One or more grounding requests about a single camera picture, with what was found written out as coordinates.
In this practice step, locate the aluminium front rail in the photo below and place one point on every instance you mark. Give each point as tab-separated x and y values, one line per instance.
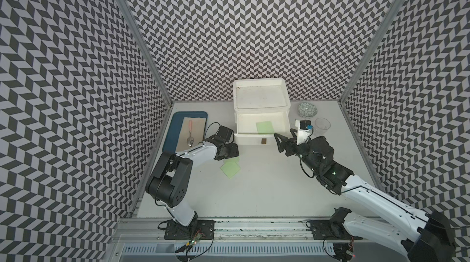
259	230

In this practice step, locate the pink handled spoon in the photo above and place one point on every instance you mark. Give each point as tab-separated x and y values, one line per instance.
190	139

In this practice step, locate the clear plastic cup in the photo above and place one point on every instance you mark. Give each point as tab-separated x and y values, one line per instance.
322	124

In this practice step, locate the green sticky note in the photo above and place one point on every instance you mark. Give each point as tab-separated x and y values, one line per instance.
265	127
230	169
235	160

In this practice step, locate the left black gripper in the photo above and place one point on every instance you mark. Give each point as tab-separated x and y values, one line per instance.
234	151

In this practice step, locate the blue tray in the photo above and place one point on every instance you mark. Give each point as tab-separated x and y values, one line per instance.
170	142

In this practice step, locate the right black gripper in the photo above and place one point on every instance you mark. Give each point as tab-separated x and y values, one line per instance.
291	143

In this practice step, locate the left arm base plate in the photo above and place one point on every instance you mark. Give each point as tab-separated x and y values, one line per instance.
175	231

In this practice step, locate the white top drawer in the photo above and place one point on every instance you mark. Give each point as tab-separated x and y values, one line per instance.
246	133

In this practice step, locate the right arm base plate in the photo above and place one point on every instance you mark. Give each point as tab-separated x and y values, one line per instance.
325	229

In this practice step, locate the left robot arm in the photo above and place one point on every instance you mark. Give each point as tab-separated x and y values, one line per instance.
169	180

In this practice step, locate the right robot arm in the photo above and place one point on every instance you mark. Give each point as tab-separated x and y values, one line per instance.
417	235

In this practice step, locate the white drawer cabinet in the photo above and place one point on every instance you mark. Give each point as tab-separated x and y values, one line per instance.
260	96

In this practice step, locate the beige mat on tray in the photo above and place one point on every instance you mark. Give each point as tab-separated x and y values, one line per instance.
197	133

